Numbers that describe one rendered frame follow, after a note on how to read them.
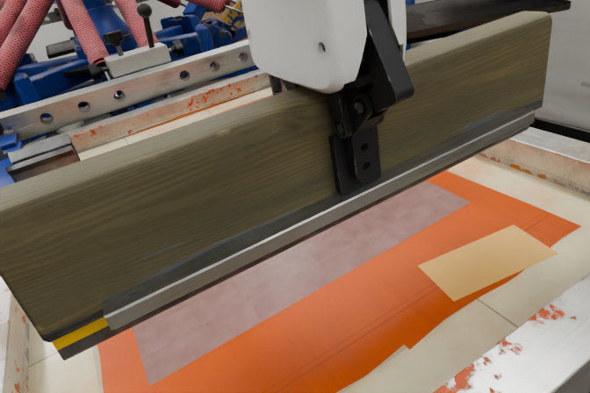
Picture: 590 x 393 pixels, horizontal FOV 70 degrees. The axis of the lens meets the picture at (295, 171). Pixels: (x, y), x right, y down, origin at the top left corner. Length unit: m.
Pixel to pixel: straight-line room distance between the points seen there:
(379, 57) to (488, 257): 0.25
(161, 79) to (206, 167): 0.71
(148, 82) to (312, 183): 0.70
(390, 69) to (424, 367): 0.21
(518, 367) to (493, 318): 0.07
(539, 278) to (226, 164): 0.27
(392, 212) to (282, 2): 0.29
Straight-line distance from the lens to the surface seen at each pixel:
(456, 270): 0.39
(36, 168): 0.68
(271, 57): 0.25
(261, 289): 0.40
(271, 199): 0.24
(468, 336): 0.35
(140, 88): 0.92
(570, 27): 2.53
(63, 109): 0.91
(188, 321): 0.40
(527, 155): 0.52
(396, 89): 0.20
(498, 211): 0.46
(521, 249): 0.42
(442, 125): 0.31
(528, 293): 0.38
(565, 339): 0.31
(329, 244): 0.43
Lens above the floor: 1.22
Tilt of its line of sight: 28 degrees down
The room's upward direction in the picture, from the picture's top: 12 degrees counter-clockwise
